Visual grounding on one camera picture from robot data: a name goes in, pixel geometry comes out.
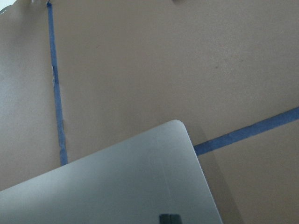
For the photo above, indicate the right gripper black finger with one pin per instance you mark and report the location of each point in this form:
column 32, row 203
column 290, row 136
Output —
column 169, row 219

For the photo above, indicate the grey laptop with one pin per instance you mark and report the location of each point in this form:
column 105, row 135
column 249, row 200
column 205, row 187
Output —
column 142, row 180

